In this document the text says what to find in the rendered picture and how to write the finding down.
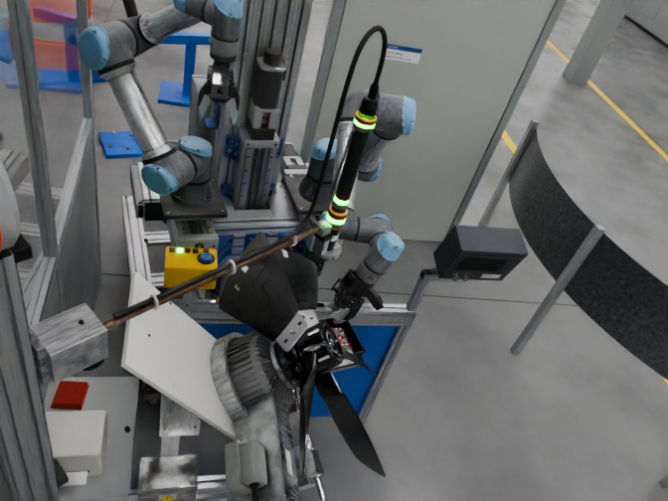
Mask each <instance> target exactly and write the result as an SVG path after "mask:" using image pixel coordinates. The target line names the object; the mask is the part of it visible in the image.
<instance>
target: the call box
mask: <svg viewBox="0 0 668 501"><path fill-rule="evenodd" d="M169 248H173V247H166V251H165V267H164V287H169V288H172V287H175V286H177V285H179V284H182V283H184V282H186V281H188V280H191V279H193V278H195V277H197V276H200V275H202V274H204V273H207V272H209V271H211V270H213V269H216V268H218V263H217V250H214V249H209V253H210V254H211V255H212V256H213V260H212V261H211V262H202V261H200V254H201V253H202V252H203V249H199V253H193V248H183V252H177V248H175V252H169ZM185 249H191V253H187V252H185ZM215 287H216V280H214V281H212V282H209V283H207V284H205V285H203V286H201V287H199V288H202V289H215Z"/></svg>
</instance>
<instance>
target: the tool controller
mask: <svg viewBox="0 0 668 501"><path fill-rule="evenodd" d="M527 255H528V251H527V248H526V246H525V243H524V240H523V237H522V234H521V231H520V230H519V229H507V228H492V227H478V226H464V225H454V227H453V228H452V229H451V231H450V232H449V233H448V235H447V236H446V237H445V238H444V240H443V241H442V242H441V244H440V245H439V246H438V248H437V249H436V250H435V252H434V253H433V256H434V261H435V265H436V269H437V273H438V277H439V278H447V279H452V280H453V281H457V280H458V279H462V281H464V282H465V281H468V280H469V279H472V280H497V281H501V280H503V279H504V278H505V277H506V276H507V275H508V274H509V273H510V272H511V271H512V270H513V269H514V268H515V267H516V266H517V265H518V264H519V263H520V262H521V261H522V260H523V259H524V258H525V257H526V256H527Z"/></svg>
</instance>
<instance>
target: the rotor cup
mask: <svg viewBox="0 0 668 501"><path fill-rule="evenodd" d="M316 329H318V330H319V331H317V332H315V333H313V334H311V335H309V336H308V333H310V332H312V331H314V330H316ZM329 339H332V340H333V342H334V346H332V345H331V343H330V340H329ZM275 346H276V353H277V357H278V360H279V363H280V365H281V368H282V370H283V372H284V373H285V375H286V377H287V378H288V380H289V381H290V382H291V383H292V384H293V385H294V386H296V387H298V388H300V380H301V378H302V375H300V373H301V370H302V369H306V366H307V364H308V362H309V360H310V357H311V355H312V353H313V352H314V354H316V360H315V364H316V375H318V374H320V373H322V372H325V371H327V370H329V369H331V368H334V367H336V366H338V365H340V364H341V363H342V362H343V352H342V348H341V345H340V342H339V340H338V338H337V336H336V334H335V332H334V330H333V329H332V327H331V326H330V325H329V324H328V323H327V322H325V321H321V322H318V323H316V324H314V325H312V326H310V327H308V328H307V329H306V330H305V331H304V333H303V334H302V335H301V336H300V338H299V339H298V340H297V342H296V343H295V344H294V345H293V347H292V348H291V349H290V350H289V351H288V352H287V353H286V352H285V351H284V350H283V349H282V348H281V347H280V346H279V345H278V344H277V342H276V343H275ZM328 355H329V357H330V358H327V359H325V360H323V361H321V362H319V361H318V360H319V359H321V358H323V357H325V356H328Z"/></svg>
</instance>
